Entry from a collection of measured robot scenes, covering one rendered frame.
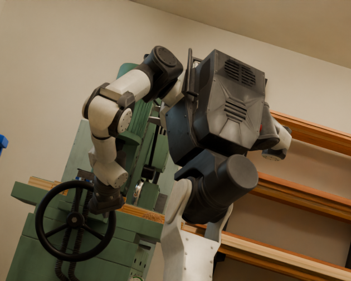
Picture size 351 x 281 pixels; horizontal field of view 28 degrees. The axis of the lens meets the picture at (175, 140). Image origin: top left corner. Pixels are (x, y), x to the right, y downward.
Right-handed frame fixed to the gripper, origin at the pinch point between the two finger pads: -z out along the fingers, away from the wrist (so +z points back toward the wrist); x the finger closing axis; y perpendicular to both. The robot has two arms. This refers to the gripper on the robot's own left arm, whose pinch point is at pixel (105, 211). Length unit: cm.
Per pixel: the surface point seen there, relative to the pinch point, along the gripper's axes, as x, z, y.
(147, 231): 17.7, -22.4, 1.1
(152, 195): 32, -41, 29
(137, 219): 15.5, -20.9, 6.3
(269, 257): 141, -191, 58
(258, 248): 139, -196, 70
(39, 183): -13, -34, 44
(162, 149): 42, -32, 45
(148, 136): 39, -31, 53
